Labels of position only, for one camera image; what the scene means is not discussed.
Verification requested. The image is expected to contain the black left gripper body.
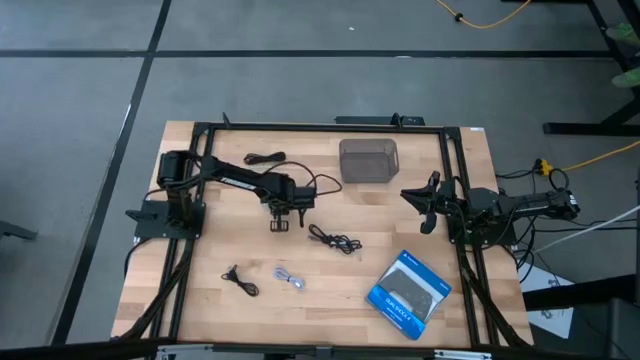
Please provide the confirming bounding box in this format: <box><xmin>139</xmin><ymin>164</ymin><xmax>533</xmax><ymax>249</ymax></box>
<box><xmin>259</xmin><ymin>185</ymin><xmax>318</xmax><ymax>212</ymax></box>

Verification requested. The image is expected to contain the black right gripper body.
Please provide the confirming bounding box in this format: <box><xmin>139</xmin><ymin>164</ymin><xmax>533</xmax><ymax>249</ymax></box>
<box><xmin>399</xmin><ymin>180</ymin><xmax>469</xmax><ymax>218</ymax></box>

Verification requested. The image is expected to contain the neatly black USB-C cable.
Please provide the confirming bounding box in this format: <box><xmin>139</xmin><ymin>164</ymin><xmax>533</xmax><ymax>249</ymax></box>
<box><xmin>243</xmin><ymin>151</ymin><xmax>288</xmax><ymax>167</ymax></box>

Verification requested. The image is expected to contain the grey translucent plastic bin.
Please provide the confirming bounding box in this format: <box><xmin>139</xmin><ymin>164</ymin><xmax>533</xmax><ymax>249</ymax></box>
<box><xmin>338</xmin><ymin>137</ymin><xmax>401</xmax><ymax>185</ymax></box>

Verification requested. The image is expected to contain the blue DualShock controller box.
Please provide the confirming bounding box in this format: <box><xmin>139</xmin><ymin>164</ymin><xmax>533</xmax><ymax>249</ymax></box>
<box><xmin>365</xmin><ymin>249</ymin><xmax>453</xmax><ymax>342</ymax></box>

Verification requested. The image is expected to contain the white paper sheet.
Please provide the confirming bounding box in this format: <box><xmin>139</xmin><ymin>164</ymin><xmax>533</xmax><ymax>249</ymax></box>
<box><xmin>518</xmin><ymin>263</ymin><xmax>576</xmax><ymax>340</ymax></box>

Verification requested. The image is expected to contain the green shoe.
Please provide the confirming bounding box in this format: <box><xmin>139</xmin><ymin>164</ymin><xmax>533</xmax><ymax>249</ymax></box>
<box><xmin>605</xmin><ymin>21</ymin><xmax>640</xmax><ymax>48</ymax></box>
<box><xmin>610</xmin><ymin>66</ymin><xmax>640</xmax><ymax>90</ymax></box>

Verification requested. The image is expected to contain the black furniture foot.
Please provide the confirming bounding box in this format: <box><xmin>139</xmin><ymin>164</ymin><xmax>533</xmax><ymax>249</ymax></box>
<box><xmin>0</xmin><ymin>219</ymin><xmax>39</xmax><ymax>242</ymax></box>

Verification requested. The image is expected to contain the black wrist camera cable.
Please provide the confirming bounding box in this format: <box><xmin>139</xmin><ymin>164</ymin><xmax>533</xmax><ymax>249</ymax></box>
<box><xmin>263</xmin><ymin>160</ymin><xmax>344</xmax><ymax>198</ymax></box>

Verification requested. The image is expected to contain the loosely tangled black USB-C cable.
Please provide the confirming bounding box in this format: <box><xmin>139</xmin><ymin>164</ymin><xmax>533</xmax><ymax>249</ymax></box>
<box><xmin>307</xmin><ymin>223</ymin><xmax>364</xmax><ymax>256</ymax></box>

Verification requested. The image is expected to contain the grey braided USB-C cable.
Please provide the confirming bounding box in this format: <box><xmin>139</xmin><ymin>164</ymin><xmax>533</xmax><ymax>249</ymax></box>
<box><xmin>272</xmin><ymin>265</ymin><xmax>307</xmax><ymax>293</ymax></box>

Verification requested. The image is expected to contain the small black USB-C cable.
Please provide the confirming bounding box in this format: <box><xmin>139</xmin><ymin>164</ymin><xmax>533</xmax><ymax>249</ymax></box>
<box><xmin>220</xmin><ymin>264</ymin><xmax>261</xmax><ymax>298</ymax></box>

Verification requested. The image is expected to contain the black aluminium table frame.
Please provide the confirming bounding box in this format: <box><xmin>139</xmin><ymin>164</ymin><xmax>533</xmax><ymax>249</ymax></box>
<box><xmin>112</xmin><ymin>112</ymin><xmax>534</xmax><ymax>351</ymax></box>

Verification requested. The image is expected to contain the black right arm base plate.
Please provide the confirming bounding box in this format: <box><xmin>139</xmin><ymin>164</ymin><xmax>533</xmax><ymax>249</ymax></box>
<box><xmin>446</xmin><ymin>219</ymin><xmax>519</xmax><ymax>247</ymax></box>

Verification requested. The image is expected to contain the black floor cable bundle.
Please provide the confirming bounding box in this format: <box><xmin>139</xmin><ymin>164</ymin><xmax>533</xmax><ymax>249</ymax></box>
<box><xmin>494</xmin><ymin>167</ymin><xmax>640</xmax><ymax>284</ymax></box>

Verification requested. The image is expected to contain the yellow cord with plug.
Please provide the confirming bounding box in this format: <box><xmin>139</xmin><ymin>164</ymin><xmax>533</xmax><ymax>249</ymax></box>
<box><xmin>533</xmin><ymin>140</ymin><xmax>640</xmax><ymax>177</ymax></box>

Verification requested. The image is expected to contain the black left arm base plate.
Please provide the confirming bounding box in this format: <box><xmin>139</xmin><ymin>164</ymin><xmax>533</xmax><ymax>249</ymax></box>
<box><xmin>124</xmin><ymin>199</ymin><xmax>207</xmax><ymax>241</ymax></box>

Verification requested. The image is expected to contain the white cable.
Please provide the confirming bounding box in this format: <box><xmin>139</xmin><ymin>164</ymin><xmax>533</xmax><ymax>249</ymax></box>
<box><xmin>531</xmin><ymin>204</ymin><xmax>640</xmax><ymax>255</ymax></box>

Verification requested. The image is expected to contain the yellow extension cord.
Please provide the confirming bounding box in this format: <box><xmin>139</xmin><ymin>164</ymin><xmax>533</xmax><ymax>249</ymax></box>
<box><xmin>433</xmin><ymin>0</ymin><xmax>533</xmax><ymax>30</ymax></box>

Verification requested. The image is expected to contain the black desk leg frame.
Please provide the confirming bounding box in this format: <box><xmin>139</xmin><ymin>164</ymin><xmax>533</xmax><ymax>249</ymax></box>
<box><xmin>501</xmin><ymin>0</ymin><xmax>640</xmax><ymax>138</ymax></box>

